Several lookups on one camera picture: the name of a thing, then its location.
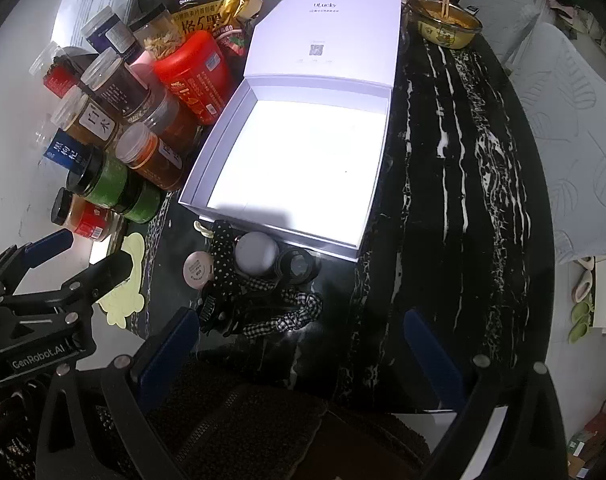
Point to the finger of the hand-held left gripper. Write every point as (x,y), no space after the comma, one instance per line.
(48,244)
(110,269)

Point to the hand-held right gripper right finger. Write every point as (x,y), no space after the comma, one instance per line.
(428,355)

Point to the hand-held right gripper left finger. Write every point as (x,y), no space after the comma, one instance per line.
(168,360)

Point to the pink round compact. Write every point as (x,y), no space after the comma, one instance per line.
(199,270)

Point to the cream hair clip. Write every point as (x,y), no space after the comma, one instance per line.
(201,228)

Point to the black polka dot scrunchie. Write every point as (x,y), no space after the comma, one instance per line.
(220,245)

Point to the black white checkered scrunchie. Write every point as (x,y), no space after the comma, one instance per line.
(288,310)

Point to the white round compact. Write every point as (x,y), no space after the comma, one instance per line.
(255,255)

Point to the white gift box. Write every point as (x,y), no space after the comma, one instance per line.
(293,160)

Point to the pale green leaf coaster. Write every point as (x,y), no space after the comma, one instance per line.
(125,300)

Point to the red label black lid jar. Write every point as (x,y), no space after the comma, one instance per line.
(80,217)

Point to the green jar black lid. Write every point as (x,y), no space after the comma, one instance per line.
(95,177)
(140,202)

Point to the blue label jar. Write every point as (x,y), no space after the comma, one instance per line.
(58,150)

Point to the brown knit cloth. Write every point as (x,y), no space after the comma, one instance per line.
(243,420)

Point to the small orange peel jar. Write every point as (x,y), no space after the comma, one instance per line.
(150,157)

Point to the white label herb jar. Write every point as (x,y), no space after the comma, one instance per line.
(88,117)

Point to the green slipper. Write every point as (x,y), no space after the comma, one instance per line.
(580,320)

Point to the wide orange herb jar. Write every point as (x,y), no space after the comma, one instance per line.
(168,115)

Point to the tall dark herb jar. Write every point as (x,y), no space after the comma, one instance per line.
(118,85)

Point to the red label dried fruit jar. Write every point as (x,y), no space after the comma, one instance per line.
(53,70)

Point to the white slipper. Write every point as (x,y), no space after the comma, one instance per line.
(583,275)

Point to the pink bottle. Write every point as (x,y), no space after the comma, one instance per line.
(143,64)

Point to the red canister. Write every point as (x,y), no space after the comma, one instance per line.
(198,77)

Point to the purple label jar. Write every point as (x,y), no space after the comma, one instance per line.
(108,30)

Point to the black lid jar pale slices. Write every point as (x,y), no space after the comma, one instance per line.
(160,35)

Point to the red strawberry packet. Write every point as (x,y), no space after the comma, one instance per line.
(233,42)

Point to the black gold oatmeal bag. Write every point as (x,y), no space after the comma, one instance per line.
(213,0)

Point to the yellow noodle bowl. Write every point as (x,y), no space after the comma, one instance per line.
(448,25)

